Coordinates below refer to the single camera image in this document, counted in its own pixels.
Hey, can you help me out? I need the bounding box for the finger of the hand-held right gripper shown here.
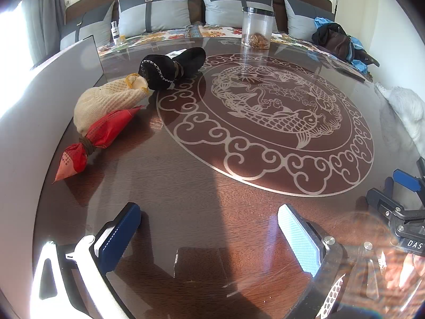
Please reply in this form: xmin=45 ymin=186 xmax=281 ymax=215
xmin=392 ymin=168 xmax=425 ymax=194
xmin=366 ymin=188 xmax=411 ymax=227

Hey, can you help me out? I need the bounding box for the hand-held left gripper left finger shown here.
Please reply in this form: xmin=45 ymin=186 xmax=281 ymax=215
xmin=33 ymin=202 xmax=142 ymax=319

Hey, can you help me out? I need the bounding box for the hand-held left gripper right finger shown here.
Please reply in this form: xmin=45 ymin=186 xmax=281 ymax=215
xmin=277 ymin=203 xmax=353 ymax=319

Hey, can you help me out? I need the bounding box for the brown glass desktop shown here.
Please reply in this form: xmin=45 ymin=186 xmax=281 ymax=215
xmin=31 ymin=36 xmax=425 ymax=319

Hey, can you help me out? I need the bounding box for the person's right hand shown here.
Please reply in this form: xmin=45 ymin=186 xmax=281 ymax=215
xmin=400 ymin=254 xmax=425 ymax=295

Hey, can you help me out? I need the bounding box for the red tied pouch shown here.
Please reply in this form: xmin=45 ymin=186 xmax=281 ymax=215
xmin=52 ymin=105 xmax=147 ymax=184

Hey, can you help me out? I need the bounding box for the cream knitted pouch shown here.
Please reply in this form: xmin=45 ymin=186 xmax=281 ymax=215
xmin=74 ymin=74 xmax=150 ymax=135

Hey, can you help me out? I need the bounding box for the grey speckled panel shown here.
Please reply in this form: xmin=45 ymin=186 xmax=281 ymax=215
xmin=0 ymin=36 xmax=104 ymax=240

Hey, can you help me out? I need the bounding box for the dark bag with blue cloth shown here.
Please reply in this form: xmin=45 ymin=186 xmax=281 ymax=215
xmin=314 ymin=16 xmax=374 ymax=74

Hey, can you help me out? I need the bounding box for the dark clothing pile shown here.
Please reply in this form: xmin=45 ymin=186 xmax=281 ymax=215
xmin=311 ymin=23 xmax=380 ymax=68

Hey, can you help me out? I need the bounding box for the grey two-tone pillow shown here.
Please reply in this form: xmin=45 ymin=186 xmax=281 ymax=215
xmin=118 ymin=0 xmax=193 ymax=39
xmin=283 ymin=0 xmax=335 ymax=37
xmin=60 ymin=0 xmax=115 ymax=51
xmin=198 ymin=0 xmax=274 ymax=29

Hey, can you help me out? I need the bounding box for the small white bottle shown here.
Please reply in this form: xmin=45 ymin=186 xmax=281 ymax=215
xmin=110 ymin=21 xmax=122 ymax=45

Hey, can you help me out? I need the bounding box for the clear jar with black lid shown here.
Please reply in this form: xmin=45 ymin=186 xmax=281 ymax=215
xmin=241 ymin=7 xmax=275 ymax=50

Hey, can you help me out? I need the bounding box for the floral seat cushion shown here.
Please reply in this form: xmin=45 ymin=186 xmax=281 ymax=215
xmin=97 ymin=23 xmax=372 ymax=75

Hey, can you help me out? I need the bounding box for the grey curtain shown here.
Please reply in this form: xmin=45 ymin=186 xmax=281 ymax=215
xmin=20 ymin=0 xmax=72 ymax=67

